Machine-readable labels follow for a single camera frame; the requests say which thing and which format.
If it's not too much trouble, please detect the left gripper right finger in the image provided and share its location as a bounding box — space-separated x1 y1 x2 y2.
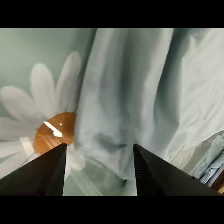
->
132 143 222 197

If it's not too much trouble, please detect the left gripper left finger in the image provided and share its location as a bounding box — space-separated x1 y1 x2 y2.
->
0 143 68 197

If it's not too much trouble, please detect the pale grey shirt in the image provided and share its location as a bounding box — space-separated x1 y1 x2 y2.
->
73 28 224 197

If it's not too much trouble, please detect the blue garment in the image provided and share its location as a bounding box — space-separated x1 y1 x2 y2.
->
199 156 224 187

